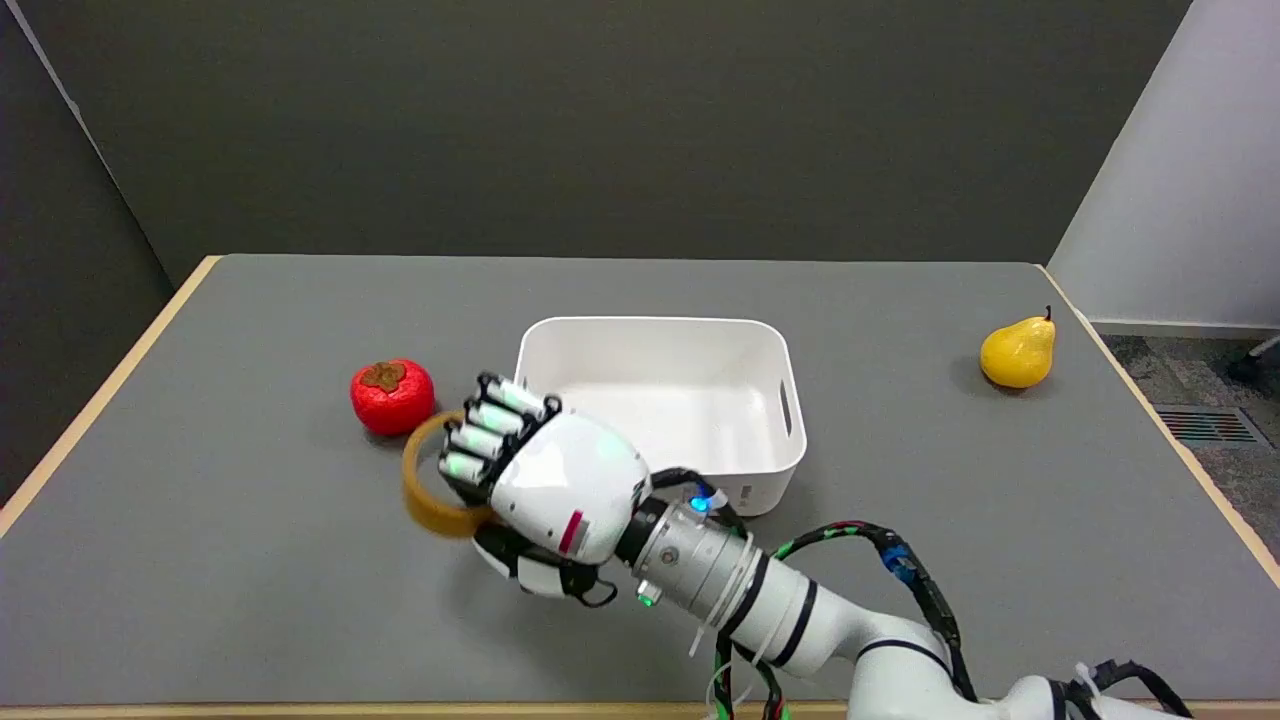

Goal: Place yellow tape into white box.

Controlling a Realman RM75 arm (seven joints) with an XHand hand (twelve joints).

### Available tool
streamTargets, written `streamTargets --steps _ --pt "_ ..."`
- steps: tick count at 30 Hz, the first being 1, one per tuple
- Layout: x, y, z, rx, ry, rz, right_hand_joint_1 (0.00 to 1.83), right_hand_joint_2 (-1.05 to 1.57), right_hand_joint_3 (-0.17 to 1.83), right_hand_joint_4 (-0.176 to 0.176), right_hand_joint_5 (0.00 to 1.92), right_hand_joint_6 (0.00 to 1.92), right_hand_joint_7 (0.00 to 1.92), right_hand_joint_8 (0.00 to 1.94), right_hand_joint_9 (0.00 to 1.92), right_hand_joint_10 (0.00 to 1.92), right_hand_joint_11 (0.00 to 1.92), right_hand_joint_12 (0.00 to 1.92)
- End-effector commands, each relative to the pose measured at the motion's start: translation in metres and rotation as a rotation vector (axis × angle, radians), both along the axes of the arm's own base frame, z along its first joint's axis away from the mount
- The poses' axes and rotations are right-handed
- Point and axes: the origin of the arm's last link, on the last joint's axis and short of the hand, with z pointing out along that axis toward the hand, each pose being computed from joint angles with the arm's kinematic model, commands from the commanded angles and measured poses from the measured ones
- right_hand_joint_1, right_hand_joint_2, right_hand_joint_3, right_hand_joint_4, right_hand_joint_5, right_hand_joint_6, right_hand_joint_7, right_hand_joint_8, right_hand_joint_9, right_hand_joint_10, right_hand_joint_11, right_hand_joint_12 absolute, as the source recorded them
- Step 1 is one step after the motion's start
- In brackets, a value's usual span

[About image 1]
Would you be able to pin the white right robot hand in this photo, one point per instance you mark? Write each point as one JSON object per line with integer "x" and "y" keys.
{"x": 560, "y": 480}

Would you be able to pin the yellow tape roll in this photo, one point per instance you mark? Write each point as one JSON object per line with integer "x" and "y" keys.
{"x": 425, "y": 495}

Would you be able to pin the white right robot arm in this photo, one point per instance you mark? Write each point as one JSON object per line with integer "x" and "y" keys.
{"x": 800, "y": 620}

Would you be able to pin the white plastic box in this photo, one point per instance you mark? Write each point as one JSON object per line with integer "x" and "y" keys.
{"x": 670, "y": 400}

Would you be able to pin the red persimmon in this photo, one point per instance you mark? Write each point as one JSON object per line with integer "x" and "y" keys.
{"x": 392, "y": 396}

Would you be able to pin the yellow pear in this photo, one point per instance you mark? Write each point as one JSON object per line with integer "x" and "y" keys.
{"x": 1018, "y": 352}

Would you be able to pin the floor vent grille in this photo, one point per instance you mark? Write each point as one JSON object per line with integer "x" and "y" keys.
{"x": 1205, "y": 425}

